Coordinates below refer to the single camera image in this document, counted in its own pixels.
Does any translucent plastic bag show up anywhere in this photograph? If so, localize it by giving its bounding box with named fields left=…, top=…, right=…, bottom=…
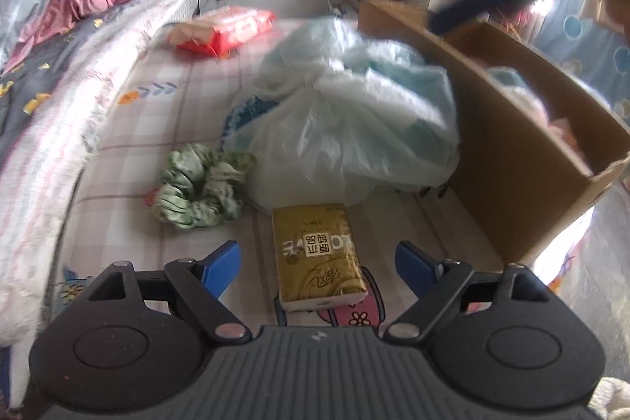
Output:
left=221, top=17, right=461, bottom=209

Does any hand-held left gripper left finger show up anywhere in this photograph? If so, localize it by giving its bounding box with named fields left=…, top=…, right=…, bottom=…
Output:
left=89, top=240, right=253, bottom=344

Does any blue printed cloth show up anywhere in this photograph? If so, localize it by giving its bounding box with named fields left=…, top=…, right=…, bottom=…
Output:
left=534, top=0, right=630, bottom=126

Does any red wet wipes pack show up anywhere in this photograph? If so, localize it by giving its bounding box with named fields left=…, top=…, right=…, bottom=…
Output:
left=167, top=6, right=276, bottom=58

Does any grey patterned bed quilt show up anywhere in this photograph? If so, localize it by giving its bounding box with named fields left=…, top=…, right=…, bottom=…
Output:
left=0, top=0, right=202, bottom=342

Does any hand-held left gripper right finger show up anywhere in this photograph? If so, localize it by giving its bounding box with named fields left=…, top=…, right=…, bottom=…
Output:
left=384, top=240, right=552, bottom=344

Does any green scrunchie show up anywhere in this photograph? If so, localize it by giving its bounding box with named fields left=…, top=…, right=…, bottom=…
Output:
left=154, top=143, right=257, bottom=230

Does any large cardboard box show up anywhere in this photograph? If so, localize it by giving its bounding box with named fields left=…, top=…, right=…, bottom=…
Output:
left=358, top=0, right=630, bottom=266

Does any gold tissue pack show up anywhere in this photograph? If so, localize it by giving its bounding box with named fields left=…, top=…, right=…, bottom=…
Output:
left=272, top=202, right=369, bottom=313

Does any cream knit cloth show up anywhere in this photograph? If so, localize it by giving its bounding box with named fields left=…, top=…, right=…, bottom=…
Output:
left=588, top=376, right=630, bottom=420

